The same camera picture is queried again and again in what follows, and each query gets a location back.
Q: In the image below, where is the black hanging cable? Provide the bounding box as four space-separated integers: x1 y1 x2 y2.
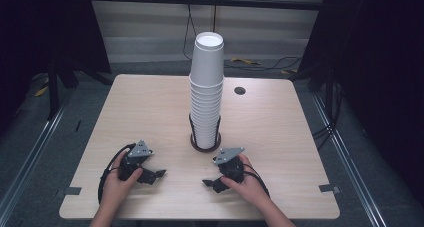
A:
181 2 198 62

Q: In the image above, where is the black wire cup holder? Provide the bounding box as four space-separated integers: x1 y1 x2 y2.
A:
188 113 223 154

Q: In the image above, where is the black stand leg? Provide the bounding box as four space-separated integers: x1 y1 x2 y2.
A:
45 58 62 122

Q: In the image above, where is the black curtain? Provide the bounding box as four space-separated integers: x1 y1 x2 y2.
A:
297 0 424 206
0 0 113 136

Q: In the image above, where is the black horizontal bar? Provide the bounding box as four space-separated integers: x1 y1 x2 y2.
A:
87 0 325 12

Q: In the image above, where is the stack of white paper cups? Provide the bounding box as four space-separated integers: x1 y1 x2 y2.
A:
188 31 225 150

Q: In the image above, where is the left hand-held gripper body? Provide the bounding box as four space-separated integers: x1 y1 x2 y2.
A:
117 139 158 185

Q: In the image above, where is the metal floor rail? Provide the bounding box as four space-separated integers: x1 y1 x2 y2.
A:
310 92 389 227
0 95 69 220

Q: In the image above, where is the grey tape piece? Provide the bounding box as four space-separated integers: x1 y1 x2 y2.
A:
318 183 342 194
64 186 83 197

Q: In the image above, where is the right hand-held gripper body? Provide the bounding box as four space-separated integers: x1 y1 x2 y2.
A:
212 146 246 185

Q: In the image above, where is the person's left hand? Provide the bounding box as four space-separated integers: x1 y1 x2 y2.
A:
101 150 144 209

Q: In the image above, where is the thin dark hanging cable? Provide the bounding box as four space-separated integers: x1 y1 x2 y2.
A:
212 0 218 33

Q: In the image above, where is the yellow floor item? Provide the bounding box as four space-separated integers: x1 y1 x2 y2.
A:
230 56 262 67

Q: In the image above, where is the yellow floor tape strip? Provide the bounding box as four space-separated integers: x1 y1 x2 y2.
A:
34 77 50 98

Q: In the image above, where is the person's right hand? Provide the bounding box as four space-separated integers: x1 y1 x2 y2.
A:
219 153 272 207

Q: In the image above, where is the black cable bundle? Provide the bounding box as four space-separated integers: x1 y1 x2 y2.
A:
311 81 345 152

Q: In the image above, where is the black floor cable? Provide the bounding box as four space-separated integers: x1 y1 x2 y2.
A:
222 55 305 72

